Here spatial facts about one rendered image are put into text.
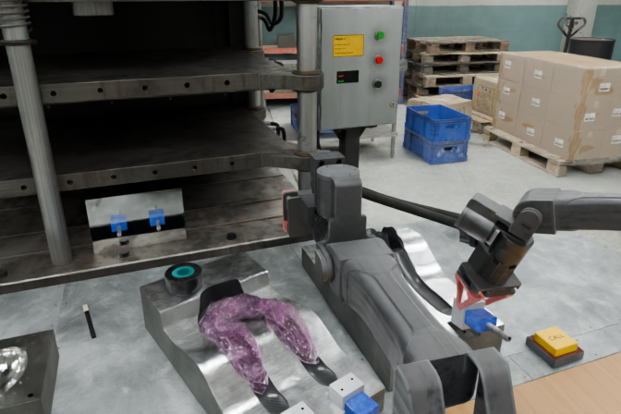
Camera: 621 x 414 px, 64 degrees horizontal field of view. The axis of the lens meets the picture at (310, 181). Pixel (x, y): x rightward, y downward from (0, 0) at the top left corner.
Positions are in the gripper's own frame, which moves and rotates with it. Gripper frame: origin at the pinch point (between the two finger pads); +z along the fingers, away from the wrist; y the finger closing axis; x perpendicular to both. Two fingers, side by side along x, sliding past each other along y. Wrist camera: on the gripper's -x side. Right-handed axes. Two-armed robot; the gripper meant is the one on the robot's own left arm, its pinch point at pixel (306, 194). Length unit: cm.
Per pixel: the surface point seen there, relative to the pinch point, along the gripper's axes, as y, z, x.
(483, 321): -31.8, -8.5, 25.6
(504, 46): -420, 539, 25
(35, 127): 56, 62, -1
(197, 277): 19.3, 20.2, 24.6
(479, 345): -34.2, -4.9, 34.2
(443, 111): -237, 370, 72
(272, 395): 8.4, -7.0, 34.5
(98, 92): 41, 68, -9
